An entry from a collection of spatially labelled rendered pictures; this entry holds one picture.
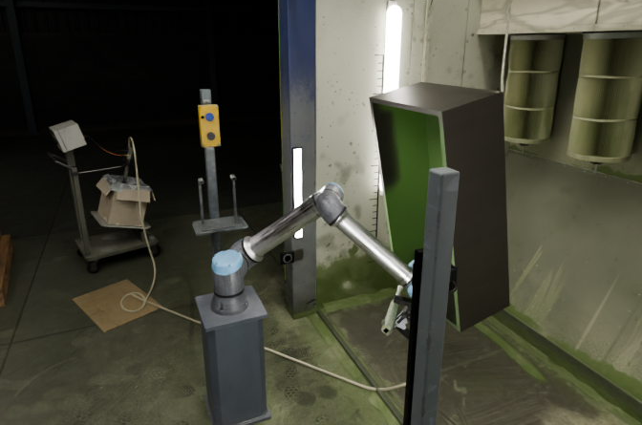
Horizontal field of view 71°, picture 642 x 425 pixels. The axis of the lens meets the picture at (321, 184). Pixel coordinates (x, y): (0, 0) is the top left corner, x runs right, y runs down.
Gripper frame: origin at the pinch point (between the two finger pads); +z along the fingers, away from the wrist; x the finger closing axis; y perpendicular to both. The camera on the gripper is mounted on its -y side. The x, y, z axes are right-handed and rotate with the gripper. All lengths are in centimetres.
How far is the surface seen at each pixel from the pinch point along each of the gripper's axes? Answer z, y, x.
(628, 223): -106, 78, 89
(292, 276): 57, -57, 59
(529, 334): -16, 85, 75
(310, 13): -90, -149, 60
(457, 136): -95, -39, -5
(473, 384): 12, 63, 27
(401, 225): -25, -25, 54
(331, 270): 44, -38, 79
